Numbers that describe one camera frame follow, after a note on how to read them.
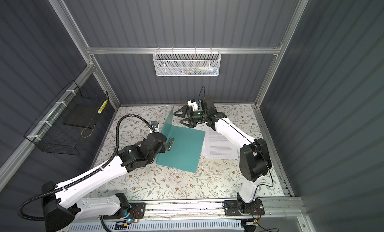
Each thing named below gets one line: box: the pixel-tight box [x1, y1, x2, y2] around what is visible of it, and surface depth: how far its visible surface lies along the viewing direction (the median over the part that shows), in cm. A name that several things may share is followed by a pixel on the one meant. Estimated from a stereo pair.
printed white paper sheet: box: [194, 123, 240, 160], surface depth 98 cm
